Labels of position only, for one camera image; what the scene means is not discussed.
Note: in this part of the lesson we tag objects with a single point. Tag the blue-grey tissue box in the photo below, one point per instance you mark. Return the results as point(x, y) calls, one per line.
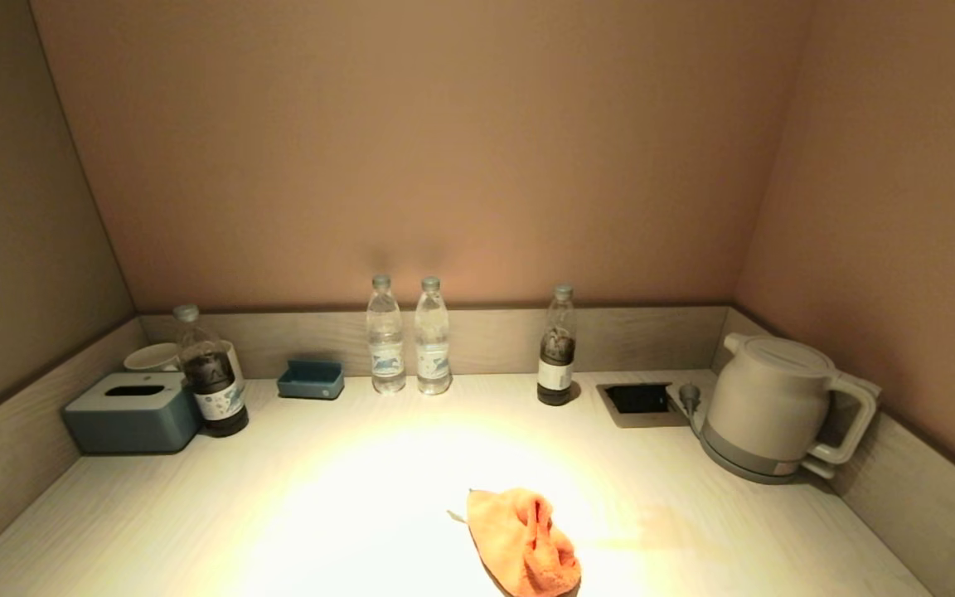
point(129, 419)

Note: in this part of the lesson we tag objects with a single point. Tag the white electric kettle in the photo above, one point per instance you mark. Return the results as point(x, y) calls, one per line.
point(763, 398)

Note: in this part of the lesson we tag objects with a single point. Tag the grey power plug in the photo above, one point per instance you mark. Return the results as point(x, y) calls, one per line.
point(689, 398)

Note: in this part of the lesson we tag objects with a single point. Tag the dark drink bottle patterned label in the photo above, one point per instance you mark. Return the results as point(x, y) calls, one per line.
point(212, 390)

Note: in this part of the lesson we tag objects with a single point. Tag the clear water bottle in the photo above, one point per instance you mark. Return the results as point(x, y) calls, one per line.
point(433, 348)
point(385, 348)

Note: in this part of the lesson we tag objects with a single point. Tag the slim dark bottle white label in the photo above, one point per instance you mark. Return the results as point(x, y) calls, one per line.
point(557, 365)

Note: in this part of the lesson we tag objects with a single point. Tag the recessed black socket box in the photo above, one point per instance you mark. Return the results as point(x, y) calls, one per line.
point(639, 400)

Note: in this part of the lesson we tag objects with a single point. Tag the small blue tray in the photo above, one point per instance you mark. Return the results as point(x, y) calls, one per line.
point(312, 383)

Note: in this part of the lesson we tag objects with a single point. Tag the white ceramic cup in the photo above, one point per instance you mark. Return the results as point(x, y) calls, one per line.
point(150, 356)
point(235, 365)

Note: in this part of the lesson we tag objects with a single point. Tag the grey kettle base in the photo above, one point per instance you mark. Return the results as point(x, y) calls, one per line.
point(734, 466)

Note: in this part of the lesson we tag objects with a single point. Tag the orange microfibre cloth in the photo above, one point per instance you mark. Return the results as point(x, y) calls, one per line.
point(519, 539)

